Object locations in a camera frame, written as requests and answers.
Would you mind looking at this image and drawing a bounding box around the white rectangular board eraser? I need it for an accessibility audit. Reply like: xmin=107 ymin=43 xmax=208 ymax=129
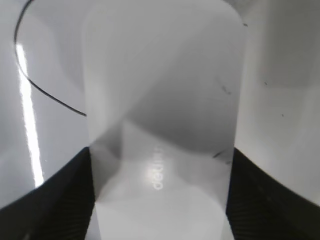
xmin=82 ymin=0 xmax=246 ymax=240

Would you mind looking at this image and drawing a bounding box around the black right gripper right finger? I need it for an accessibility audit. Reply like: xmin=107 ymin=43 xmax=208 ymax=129
xmin=226 ymin=148 xmax=320 ymax=240

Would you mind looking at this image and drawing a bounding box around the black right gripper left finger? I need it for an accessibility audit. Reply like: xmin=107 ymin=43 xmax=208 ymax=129
xmin=0 ymin=147 xmax=96 ymax=240

